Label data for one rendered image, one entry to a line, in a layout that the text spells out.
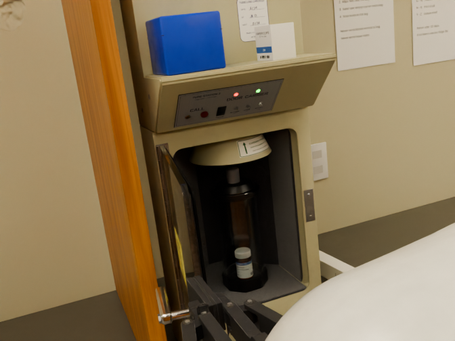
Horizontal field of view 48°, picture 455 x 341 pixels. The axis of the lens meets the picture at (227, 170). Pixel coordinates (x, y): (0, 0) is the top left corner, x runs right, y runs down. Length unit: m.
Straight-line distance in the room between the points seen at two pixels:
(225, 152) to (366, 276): 0.85
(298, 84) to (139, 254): 0.41
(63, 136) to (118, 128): 0.53
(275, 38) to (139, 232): 0.40
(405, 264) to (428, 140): 1.67
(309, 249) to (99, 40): 0.61
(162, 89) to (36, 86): 0.57
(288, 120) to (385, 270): 0.86
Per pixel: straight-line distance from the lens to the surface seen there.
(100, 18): 0.81
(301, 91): 0.95
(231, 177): 1.08
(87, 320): 1.32
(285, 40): 0.91
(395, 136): 1.74
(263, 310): 0.48
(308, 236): 1.10
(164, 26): 0.81
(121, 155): 0.82
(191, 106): 0.86
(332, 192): 1.63
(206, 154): 1.02
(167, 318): 0.72
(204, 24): 0.83
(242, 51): 0.97
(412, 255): 0.17
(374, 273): 0.16
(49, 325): 1.35
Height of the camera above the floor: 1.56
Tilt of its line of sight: 15 degrees down
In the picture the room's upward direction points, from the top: 7 degrees counter-clockwise
